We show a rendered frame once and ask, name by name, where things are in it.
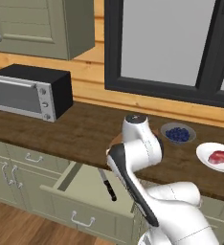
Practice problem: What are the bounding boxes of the silver drawer handle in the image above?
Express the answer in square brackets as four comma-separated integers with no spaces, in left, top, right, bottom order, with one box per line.
[70,210,97,229]
[24,152,44,164]

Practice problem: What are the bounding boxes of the white plate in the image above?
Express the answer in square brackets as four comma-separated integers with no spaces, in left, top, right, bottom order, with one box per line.
[195,142,224,174]

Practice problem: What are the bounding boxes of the closed olive green drawer front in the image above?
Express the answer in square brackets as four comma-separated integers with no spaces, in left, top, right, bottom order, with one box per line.
[4,143,71,175]

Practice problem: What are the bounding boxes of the black-handled kitchen knife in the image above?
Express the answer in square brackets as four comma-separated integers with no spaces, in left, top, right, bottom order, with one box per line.
[97,167,118,203]

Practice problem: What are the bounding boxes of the dark-framed window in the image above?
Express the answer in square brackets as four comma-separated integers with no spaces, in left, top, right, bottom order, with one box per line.
[103,0,224,110]

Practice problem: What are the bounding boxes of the black and silver toaster oven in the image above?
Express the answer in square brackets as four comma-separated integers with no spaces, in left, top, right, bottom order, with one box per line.
[0,63,75,123]

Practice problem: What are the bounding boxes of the silver cupboard door handle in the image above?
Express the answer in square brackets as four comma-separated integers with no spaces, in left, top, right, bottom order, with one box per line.
[1,161,14,187]
[11,165,24,189]

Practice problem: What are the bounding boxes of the open olive green drawer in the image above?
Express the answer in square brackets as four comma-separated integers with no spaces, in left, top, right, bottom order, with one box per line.
[39,160,138,237]

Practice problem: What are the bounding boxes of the blueberries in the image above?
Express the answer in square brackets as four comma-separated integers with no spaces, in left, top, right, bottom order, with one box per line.
[165,126,191,143]

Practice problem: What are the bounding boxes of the olive green base cupboard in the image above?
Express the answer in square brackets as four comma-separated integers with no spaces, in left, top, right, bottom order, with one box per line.
[198,194,224,245]

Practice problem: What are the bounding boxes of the grey bowl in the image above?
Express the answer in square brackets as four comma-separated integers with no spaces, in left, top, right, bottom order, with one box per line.
[159,122,197,145]

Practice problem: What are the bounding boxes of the olive green wall cupboard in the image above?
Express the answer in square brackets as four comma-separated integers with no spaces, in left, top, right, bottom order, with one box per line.
[0,0,96,61]

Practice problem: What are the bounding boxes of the red raw meat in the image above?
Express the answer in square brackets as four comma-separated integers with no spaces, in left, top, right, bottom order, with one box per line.
[207,150,224,166]

